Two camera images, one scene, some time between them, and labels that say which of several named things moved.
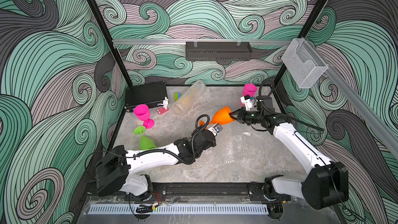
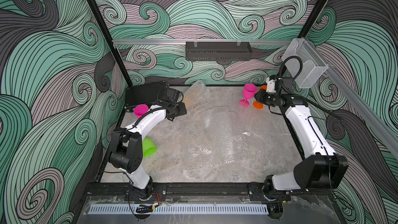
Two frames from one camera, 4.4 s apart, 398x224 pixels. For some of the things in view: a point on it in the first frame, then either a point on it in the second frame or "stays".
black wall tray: [218, 51] stays
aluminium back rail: [203, 41] stays
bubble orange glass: [222, 117] -> [257, 105]
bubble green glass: [145, 142] stays
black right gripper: [241, 112] -> [259, 98]
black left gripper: [197, 131] -> [182, 110]
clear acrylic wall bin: [304, 64] stays
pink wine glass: [142, 112] stays
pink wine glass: [249, 89] stays
